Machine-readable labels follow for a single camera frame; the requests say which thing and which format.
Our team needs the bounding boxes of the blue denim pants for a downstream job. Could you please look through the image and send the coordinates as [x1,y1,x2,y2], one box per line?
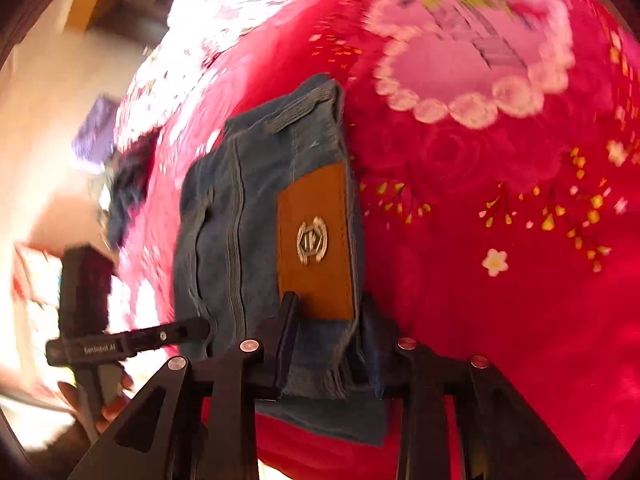
[172,74,401,448]

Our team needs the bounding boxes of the dark cloth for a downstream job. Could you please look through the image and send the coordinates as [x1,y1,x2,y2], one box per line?
[106,129,163,252]

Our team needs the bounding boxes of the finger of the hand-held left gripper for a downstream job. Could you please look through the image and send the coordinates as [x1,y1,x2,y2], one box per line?
[131,316,212,356]

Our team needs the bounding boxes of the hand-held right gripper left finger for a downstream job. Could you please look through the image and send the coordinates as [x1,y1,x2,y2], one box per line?
[67,291,302,480]

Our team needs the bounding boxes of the purple cloth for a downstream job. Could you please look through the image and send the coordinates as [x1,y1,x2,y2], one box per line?
[71,94,122,175]

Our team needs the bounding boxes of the floral quilt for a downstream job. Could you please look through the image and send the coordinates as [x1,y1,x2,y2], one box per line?
[114,0,321,153]

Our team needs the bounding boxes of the person's left hand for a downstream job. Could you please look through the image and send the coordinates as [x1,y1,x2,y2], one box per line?
[58,372,136,435]

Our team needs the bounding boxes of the red rose printed blanket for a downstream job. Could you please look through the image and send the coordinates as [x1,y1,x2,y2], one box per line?
[115,0,640,480]

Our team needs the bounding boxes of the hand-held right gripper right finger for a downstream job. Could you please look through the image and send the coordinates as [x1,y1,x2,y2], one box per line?
[361,292,587,480]

